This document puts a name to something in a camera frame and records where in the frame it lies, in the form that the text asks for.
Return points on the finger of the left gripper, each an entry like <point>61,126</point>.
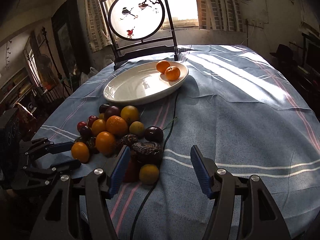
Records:
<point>66,166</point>
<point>59,147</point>

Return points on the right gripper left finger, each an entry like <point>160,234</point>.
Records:
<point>77,208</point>

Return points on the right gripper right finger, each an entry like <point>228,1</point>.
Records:
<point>242,202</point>

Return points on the red cherry tomato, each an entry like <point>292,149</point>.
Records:
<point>80,125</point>
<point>91,119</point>

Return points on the small orange tangerine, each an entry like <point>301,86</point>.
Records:
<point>105,143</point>

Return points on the small green yellow fruit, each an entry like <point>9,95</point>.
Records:
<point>137,128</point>

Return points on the dark wrinkled passion fruit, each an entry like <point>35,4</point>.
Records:
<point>147,153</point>

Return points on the large orange mandarin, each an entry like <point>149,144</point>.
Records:
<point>172,73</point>

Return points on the dark red plum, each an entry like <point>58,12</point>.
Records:
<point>112,111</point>

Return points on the yellow orange fruit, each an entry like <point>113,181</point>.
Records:
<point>130,114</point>

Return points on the dark framed painting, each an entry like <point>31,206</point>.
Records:
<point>69,38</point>

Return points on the blue striped tablecloth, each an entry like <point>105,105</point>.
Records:
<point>240,112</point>

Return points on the white oval plate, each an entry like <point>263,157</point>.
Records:
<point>143,84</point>

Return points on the left checkered curtain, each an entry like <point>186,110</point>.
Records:
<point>97,34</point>

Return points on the checkered curtain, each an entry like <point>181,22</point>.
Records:
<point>97,34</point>
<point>220,15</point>

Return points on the round bird screen stand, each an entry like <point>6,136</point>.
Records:
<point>139,28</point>

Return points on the right checkered curtain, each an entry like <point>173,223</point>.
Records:
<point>220,15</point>

